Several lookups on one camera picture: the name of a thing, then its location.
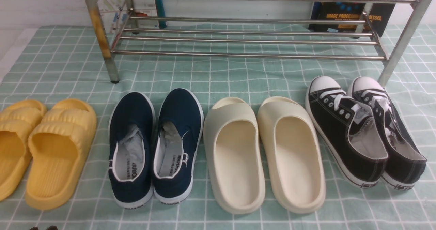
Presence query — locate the black image processing book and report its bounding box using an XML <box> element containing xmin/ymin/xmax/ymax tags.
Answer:
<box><xmin>308</xmin><ymin>2</ymin><xmax>395</xmax><ymax>36</ymax></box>

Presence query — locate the colourful map poster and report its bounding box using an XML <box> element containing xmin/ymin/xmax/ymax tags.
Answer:
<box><xmin>98</xmin><ymin>0</ymin><xmax>159</xmax><ymax>33</ymax></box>

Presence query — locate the teal vertical pole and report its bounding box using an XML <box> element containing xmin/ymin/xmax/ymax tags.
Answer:
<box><xmin>155</xmin><ymin>0</ymin><xmax>167</xmax><ymax>29</ymax></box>

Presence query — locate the dark object at bottom edge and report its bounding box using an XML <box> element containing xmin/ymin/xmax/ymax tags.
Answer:
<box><xmin>29</xmin><ymin>225</ymin><xmax>58</xmax><ymax>230</ymax></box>

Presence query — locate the metal shoe rack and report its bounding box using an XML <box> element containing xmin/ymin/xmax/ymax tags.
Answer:
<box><xmin>85</xmin><ymin>0</ymin><xmax>433</xmax><ymax>86</ymax></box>

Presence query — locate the cream slide slipper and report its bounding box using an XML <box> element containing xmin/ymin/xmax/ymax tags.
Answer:
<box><xmin>203</xmin><ymin>97</ymin><xmax>266</xmax><ymax>214</ymax></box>
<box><xmin>257</xmin><ymin>96</ymin><xmax>326</xmax><ymax>214</ymax></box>

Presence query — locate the black canvas sneaker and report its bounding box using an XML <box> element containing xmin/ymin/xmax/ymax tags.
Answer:
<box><xmin>347</xmin><ymin>76</ymin><xmax>427</xmax><ymax>190</ymax></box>
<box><xmin>305</xmin><ymin>75</ymin><xmax>388</xmax><ymax>188</ymax></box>

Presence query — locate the navy slip-on shoe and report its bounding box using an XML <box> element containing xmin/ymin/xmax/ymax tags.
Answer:
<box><xmin>108</xmin><ymin>92</ymin><xmax>156</xmax><ymax>209</ymax></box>
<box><xmin>151</xmin><ymin>88</ymin><xmax>204</xmax><ymax>205</ymax></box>

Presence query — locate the left cream slide slipper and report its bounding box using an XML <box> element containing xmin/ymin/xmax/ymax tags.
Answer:
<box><xmin>203</xmin><ymin>97</ymin><xmax>266</xmax><ymax>214</ymax></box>

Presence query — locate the right cream slide slipper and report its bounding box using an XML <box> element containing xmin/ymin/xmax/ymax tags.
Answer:
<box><xmin>257</xmin><ymin>96</ymin><xmax>326</xmax><ymax>214</ymax></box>

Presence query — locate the yellow slide slipper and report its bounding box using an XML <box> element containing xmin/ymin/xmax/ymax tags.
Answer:
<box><xmin>0</xmin><ymin>99</ymin><xmax>47</xmax><ymax>201</ymax></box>
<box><xmin>25</xmin><ymin>98</ymin><xmax>97</xmax><ymax>210</ymax></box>

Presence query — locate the left yellow slide slipper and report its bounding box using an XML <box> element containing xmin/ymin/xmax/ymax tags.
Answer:
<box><xmin>0</xmin><ymin>99</ymin><xmax>47</xmax><ymax>201</ymax></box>

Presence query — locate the right navy slip-on shoe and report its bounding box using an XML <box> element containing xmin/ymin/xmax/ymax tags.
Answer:
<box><xmin>151</xmin><ymin>88</ymin><xmax>204</xmax><ymax>205</ymax></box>

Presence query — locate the right yellow slide slipper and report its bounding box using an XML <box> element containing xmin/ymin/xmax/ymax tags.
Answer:
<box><xmin>25</xmin><ymin>98</ymin><xmax>97</xmax><ymax>210</ymax></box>

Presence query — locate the left navy slip-on shoe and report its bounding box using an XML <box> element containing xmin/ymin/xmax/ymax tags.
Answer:
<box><xmin>108</xmin><ymin>92</ymin><xmax>156</xmax><ymax>209</ymax></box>

